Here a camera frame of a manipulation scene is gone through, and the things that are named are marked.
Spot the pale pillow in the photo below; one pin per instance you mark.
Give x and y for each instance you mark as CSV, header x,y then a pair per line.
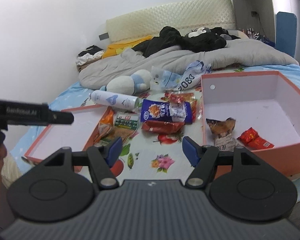
x,y
241,33

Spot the white spray bottle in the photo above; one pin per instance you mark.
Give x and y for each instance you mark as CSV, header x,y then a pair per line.
x,y
110,99

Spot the white and blue plush toy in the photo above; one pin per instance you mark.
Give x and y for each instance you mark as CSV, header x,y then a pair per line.
x,y
122,83

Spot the blue snack bag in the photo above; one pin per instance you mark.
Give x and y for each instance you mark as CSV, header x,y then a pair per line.
x,y
155,111

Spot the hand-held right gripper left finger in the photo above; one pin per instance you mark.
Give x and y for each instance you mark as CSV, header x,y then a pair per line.
x,y
115,148

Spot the pile of black and white clothes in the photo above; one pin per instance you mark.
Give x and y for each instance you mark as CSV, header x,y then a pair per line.
x,y
87,53

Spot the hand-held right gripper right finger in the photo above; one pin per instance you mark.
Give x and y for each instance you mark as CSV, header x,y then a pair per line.
x,y
190,151

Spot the black clothing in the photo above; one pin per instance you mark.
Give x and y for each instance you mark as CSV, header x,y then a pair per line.
x,y
170,40

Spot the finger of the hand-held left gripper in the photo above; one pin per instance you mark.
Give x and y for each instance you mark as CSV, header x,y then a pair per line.
x,y
27,113

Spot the grey duvet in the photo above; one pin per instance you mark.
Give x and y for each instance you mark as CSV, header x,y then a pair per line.
x,y
165,57

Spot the black wall plug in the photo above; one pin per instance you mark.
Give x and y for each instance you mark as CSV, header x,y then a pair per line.
x,y
254,13

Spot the white and blue plastic bag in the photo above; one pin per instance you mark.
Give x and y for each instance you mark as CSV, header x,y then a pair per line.
x,y
192,76

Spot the orange-red snack packet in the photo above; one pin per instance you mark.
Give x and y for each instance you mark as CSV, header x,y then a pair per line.
x,y
176,99

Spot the glossy red snack packet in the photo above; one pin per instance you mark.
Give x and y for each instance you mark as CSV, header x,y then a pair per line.
x,y
255,138

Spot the blue padded chair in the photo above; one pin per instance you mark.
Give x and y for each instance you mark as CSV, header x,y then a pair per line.
x,y
286,35

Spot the row of cosmetic bottles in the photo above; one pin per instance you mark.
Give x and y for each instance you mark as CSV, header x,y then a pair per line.
x,y
251,32

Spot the yellow cloth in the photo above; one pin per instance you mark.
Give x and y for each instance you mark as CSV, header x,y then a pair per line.
x,y
115,48

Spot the pink cardboard box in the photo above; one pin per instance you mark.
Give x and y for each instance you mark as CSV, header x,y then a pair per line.
x,y
277,160

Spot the cream quilted headboard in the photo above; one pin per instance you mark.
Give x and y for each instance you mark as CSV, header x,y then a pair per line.
x,y
165,15

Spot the beige cloth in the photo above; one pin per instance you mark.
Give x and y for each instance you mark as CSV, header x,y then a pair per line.
x,y
12,172

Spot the clear bag with blue print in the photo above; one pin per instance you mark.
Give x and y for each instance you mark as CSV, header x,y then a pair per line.
x,y
165,78

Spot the white cabinet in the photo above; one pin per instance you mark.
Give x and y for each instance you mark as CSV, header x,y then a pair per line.
x,y
247,5

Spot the brown snack packet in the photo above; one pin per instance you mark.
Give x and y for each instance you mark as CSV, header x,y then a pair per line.
x,y
222,127

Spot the clear orange snack packet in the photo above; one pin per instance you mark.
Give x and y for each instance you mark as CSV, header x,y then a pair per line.
x,y
191,97

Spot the pink box lid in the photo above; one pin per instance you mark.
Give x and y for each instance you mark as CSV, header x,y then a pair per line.
x,y
65,130

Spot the dark red snack packet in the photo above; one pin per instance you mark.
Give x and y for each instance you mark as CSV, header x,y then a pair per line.
x,y
162,127

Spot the grey wall socket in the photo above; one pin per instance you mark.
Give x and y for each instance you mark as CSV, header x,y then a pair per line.
x,y
104,36

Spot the green label snack packet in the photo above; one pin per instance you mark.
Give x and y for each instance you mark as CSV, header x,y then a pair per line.
x,y
126,122

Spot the black and white plush toy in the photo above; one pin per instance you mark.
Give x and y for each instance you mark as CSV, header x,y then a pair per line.
x,y
197,32

